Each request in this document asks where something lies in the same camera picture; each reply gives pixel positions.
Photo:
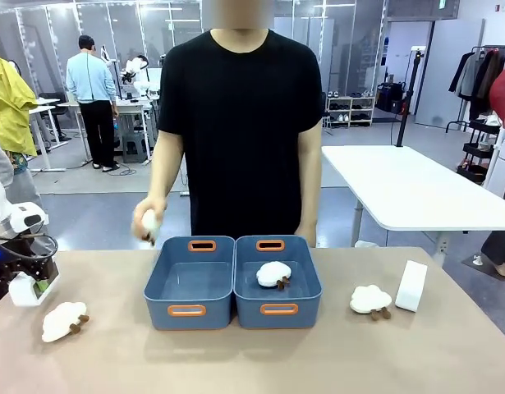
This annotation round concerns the person's right forearm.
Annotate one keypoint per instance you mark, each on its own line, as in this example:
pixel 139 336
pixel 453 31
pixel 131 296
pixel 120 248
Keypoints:
pixel 166 168

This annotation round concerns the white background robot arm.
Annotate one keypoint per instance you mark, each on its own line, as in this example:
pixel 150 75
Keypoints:
pixel 136 76

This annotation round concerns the black tripod pole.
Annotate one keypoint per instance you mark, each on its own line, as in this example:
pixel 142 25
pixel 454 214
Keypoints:
pixel 408 98

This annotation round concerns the person's left forearm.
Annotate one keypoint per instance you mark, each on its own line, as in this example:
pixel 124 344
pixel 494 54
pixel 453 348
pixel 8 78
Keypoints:
pixel 310 172

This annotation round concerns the black utility cart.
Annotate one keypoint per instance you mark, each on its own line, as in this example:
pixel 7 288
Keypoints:
pixel 480 147

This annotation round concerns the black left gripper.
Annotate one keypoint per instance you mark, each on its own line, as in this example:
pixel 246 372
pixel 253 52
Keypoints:
pixel 14 254

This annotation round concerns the yellow jacket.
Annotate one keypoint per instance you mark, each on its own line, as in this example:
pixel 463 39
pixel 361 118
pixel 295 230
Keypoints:
pixel 10 106

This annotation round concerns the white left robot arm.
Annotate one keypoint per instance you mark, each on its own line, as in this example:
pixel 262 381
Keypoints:
pixel 1 205

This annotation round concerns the clothes rack with dark coats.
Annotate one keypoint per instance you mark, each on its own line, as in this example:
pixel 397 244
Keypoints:
pixel 478 78

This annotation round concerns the grey plastic stool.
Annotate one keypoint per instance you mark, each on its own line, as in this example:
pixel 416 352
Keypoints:
pixel 134 145

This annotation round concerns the white background desk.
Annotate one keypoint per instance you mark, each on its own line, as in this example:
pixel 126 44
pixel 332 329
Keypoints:
pixel 51 123

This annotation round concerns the person's left hand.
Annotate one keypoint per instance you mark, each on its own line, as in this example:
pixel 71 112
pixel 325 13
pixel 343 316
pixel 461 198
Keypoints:
pixel 307 232

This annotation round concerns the white background table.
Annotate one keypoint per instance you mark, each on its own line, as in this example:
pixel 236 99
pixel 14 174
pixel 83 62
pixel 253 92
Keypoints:
pixel 412 184

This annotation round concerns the person's right hand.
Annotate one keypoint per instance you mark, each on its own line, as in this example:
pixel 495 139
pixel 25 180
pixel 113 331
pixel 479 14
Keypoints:
pixel 147 209

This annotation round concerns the white sheep-shaped clock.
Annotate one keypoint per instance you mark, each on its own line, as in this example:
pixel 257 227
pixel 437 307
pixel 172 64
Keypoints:
pixel 152 223
pixel 61 321
pixel 273 274
pixel 369 299

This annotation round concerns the white shoe rack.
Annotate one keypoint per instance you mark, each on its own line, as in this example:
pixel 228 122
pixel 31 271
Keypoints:
pixel 350 108

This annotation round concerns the person's black t-shirt torso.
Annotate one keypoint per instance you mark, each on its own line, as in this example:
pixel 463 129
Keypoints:
pixel 240 131

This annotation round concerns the man in light blue shirt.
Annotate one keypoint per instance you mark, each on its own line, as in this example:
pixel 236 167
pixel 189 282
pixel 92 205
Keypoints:
pixel 92 98

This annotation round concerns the red garment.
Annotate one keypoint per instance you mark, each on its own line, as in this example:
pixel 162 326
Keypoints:
pixel 503 94

